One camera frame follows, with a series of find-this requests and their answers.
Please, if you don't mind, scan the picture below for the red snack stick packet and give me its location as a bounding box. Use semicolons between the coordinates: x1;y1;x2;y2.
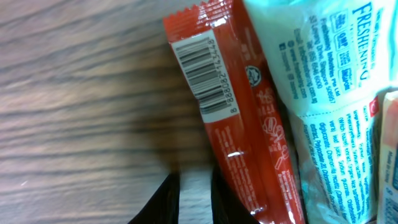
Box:
163;1;305;223

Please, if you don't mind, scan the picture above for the teal wet wipes pack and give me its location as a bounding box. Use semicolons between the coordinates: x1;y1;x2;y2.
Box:
244;0;397;223

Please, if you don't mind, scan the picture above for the orange Kleenex tissue pack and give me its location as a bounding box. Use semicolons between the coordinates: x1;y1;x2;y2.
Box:
377;91;397;224

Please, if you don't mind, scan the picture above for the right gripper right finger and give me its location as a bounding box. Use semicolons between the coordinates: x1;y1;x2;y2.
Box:
211;167;259;224

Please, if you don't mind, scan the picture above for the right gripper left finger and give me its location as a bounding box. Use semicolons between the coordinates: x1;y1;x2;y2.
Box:
128;173;180;224

